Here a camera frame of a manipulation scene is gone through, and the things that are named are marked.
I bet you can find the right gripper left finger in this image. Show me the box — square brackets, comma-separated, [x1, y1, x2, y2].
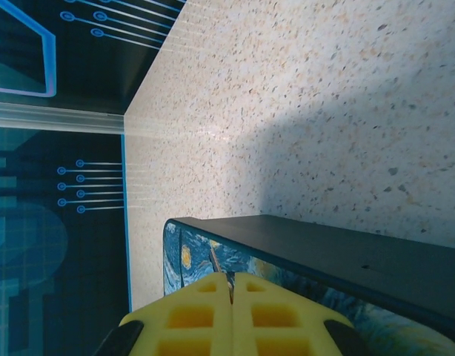
[96, 273, 234, 356]

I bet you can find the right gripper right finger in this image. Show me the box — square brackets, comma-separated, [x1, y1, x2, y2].
[230, 272, 369, 356]

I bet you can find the starry night print box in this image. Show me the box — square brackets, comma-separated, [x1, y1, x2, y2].
[162, 214, 455, 356]

